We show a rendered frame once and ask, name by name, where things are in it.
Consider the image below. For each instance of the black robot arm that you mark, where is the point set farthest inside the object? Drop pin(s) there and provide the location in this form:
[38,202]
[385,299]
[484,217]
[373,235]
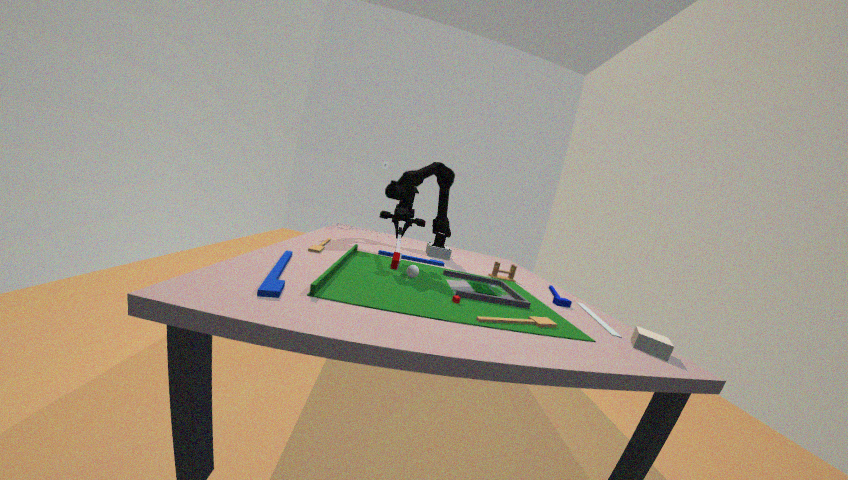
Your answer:
[404,190]

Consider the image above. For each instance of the green putting mat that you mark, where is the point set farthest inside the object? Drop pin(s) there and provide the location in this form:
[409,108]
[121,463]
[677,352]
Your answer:
[366,280]

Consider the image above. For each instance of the white flat bar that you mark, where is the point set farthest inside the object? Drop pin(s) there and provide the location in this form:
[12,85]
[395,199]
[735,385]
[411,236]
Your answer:
[599,320]

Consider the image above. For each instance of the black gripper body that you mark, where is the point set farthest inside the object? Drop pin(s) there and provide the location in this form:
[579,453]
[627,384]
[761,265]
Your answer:
[386,215]

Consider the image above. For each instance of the cream cube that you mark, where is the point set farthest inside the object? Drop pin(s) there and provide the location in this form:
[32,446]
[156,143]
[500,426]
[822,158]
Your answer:
[652,343]

